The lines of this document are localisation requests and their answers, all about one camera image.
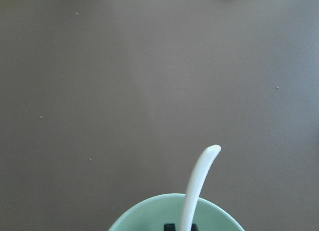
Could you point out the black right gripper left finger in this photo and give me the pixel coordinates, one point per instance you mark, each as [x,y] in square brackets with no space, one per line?
[169,227]

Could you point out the mint green bowl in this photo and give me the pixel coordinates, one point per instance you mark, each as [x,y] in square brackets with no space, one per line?
[152,213]

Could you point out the white ceramic spoon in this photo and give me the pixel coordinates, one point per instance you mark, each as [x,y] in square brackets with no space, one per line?
[195,184]

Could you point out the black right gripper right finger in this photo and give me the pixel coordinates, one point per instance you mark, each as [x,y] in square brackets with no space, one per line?
[194,227]

